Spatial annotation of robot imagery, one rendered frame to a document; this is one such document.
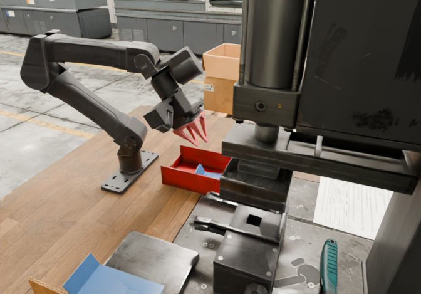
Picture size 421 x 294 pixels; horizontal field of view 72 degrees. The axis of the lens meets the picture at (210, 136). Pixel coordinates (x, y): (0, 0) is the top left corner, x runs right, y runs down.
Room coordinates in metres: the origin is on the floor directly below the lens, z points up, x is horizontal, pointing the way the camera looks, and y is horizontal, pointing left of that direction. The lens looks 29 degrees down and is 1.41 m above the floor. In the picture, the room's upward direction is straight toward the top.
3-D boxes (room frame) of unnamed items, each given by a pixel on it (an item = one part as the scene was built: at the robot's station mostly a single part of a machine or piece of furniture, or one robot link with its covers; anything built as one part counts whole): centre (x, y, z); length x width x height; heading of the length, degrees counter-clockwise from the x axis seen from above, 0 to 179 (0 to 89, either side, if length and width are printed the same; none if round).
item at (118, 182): (0.69, 0.23, 0.94); 0.20 x 0.07 x 0.08; 159
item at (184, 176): (0.64, -0.01, 0.93); 0.25 x 0.12 x 0.06; 69
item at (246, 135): (0.39, -0.16, 1.22); 0.26 x 0.18 x 0.30; 69
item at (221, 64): (2.97, -0.25, 0.43); 0.59 x 0.54 x 0.58; 155
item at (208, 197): (0.48, -0.02, 0.98); 0.07 x 0.02 x 0.01; 69
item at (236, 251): (0.40, -0.09, 0.98); 0.20 x 0.10 x 0.01; 159
